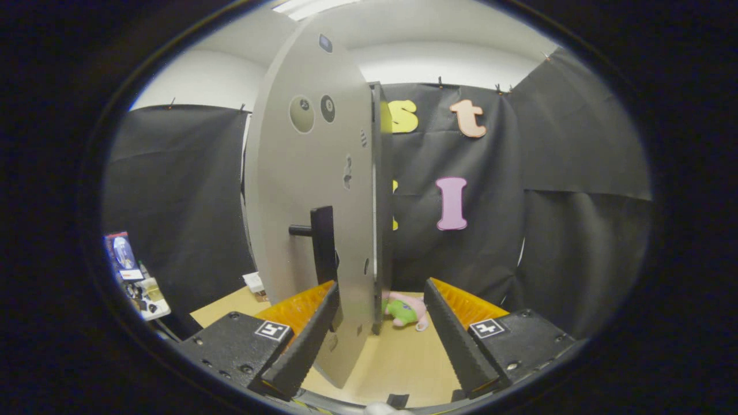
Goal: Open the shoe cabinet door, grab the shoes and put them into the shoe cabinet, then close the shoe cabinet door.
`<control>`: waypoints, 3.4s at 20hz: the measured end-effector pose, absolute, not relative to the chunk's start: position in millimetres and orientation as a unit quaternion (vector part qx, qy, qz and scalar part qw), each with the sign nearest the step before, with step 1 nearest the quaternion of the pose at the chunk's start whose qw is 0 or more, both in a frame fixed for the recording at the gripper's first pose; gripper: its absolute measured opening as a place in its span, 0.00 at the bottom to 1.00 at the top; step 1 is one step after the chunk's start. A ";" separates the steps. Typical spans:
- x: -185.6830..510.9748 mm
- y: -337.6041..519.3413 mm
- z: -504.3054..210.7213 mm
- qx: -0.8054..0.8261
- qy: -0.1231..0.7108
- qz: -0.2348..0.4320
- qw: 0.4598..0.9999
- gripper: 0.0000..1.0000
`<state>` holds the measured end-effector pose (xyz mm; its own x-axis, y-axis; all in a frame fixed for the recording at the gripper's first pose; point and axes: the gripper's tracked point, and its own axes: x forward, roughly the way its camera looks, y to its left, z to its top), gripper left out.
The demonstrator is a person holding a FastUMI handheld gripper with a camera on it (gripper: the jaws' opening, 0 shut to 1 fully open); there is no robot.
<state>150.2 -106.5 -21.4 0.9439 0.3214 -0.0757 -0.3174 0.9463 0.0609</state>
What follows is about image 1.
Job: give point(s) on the grey shoe cabinet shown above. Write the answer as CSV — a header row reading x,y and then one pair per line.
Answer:
x,y
385,173

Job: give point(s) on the small black block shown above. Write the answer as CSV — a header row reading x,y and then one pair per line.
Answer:
x,y
398,400

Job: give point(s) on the brown book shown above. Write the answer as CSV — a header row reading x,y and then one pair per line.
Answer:
x,y
260,297

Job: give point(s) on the blue printed board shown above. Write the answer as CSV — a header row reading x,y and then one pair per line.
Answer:
x,y
122,253

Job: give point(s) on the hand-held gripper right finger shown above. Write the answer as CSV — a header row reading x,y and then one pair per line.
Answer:
x,y
455,346

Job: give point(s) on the black backdrop cloth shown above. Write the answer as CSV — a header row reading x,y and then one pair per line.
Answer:
x,y
576,242

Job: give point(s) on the green pink plush toy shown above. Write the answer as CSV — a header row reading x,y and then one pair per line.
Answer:
x,y
403,311

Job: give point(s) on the long ceiling light panel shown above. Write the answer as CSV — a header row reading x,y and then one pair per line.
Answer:
x,y
305,7

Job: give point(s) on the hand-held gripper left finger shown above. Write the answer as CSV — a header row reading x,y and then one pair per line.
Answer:
x,y
308,346

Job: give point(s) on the cluttered white side table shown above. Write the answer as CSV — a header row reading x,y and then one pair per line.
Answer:
x,y
155,308

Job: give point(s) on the white book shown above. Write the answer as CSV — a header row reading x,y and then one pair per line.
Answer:
x,y
253,282

